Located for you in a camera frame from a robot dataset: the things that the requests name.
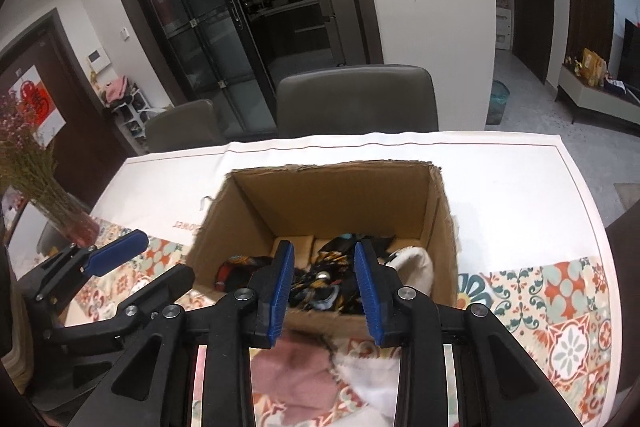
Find glass sliding door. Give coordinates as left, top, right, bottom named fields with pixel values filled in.
left=121, top=0, right=279, bottom=138

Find white drawer unit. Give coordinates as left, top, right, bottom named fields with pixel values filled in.
left=495, top=7, right=514, bottom=53

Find pink cloth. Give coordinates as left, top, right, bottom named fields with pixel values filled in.
left=250, top=329, right=342, bottom=424

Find pink bag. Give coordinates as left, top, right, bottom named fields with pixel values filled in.
left=103, top=76, right=130, bottom=104

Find yellow package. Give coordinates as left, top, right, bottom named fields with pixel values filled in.
left=580, top=49, right=609, bottom=88

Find pink glass vase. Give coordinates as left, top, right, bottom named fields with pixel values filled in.
left=31, top=201, right=101, bottom=244

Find white television cabinet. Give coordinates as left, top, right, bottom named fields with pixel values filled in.
left=555, top=64, right=640, bottom=126

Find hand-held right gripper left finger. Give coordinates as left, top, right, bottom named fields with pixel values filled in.
left=67, top=241, right=296, bottom=427

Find white shoe rack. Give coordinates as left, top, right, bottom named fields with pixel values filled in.
left=107, top=89, right=149, bottom=144

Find teal waste bin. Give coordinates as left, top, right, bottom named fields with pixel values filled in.
left=486, top=80, right=511, bottom=126

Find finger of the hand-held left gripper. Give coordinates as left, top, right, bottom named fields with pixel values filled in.
left=30, top=229, right=149, bottom=305
left=44, top=265, right=196, bottom=348

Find narrow grey chair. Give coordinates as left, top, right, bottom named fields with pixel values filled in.
left=144, top=99, right=229, bottom=154

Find dark patterned cloth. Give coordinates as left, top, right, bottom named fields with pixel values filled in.
left=215, top=232, right=401, bottom=315

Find black television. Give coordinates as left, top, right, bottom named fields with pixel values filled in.
left=620, top=19, right=640, bottom=94

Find white sock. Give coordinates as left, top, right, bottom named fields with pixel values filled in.
left=384, top=246, right=435, bottom=299

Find wide grey chair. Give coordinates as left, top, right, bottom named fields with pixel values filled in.
left=275, top=64, right=440, bottom=139

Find white cloth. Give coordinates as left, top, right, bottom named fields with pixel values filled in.
left=329, top=338, right=402, bottom=424

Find red paper door decoration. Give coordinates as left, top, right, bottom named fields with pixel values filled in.
left=9, top=66, right=67, bottom=144

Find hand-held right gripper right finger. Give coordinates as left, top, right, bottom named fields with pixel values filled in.
left=354, top=241, right=576, bottom=427

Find brown entry door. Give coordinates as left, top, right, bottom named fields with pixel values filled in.
left=0, top=14, right=132, bottom=188

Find patterned tile print tablecloth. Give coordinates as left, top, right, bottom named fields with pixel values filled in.
left=60, top=129, right=617, bottom=427

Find brown cardboard box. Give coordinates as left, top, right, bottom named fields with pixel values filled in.
left=185, top=161, right=458, bottom=339

